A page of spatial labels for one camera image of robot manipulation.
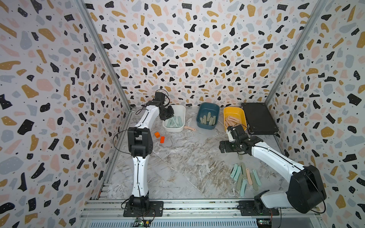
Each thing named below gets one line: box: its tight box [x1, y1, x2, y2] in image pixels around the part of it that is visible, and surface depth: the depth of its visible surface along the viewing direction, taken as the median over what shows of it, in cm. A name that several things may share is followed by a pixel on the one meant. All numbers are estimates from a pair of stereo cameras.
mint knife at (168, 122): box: [164, 117, 174, 128], surface depth 112 cm
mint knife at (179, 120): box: [177, 115, 183, 127], surface depth 116 cm
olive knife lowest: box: [236, 173, 244, 192], surface depth 84 cm
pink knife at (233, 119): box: [227, 115, 241, 124], surface depth 115 cm
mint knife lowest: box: [240, 179, 247, 198], surface depth 83 cm
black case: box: [240, 102, 279, 135], surface depth 109 cm
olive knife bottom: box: [240, 162, 248, 180], surface depth 89 cm
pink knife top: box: [183, 125, 197, 132], surface depth 111 cm
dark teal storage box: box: [196, 102, 220, 130], surface depth 116 cm
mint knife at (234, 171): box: [230, 163, 239, 179], surface depth 89 cm
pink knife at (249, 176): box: [245, 168, 253, 185], surface depth 87 cm
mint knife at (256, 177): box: [252, 169, 262, 186], surface depth 87 cm
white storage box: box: [162, 104, 186, 133], surface depth 112 cm
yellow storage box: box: [223, 106, 248, 132], surface depth 115 cm
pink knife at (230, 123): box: [225, 117, 238, 127], surface depth 115 cm
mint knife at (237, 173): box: [233, 166, 241, 181], surface depth 88 cm
